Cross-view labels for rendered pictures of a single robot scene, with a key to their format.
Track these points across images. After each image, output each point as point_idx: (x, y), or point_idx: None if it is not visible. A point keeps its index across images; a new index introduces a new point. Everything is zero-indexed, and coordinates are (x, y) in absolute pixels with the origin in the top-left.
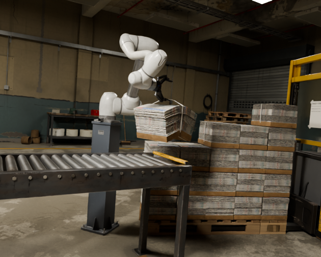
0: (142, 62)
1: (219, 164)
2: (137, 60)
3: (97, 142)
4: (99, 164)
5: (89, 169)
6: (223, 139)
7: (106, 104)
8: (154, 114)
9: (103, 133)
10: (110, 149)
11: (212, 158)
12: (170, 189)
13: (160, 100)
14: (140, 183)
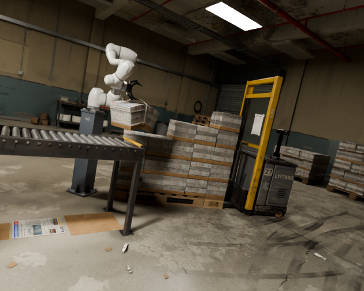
0: None
1: (178, 153)
2: None
3: (84, 126)
4: (73, 140)
5: (63, 141)
6: (182, 135)
7: (93, 97)
8: (123, 109)
9: (89, 119)
10: (94, 132)
11: (173, 148)
12: None
13: (130, 99)
14: (102, 156)
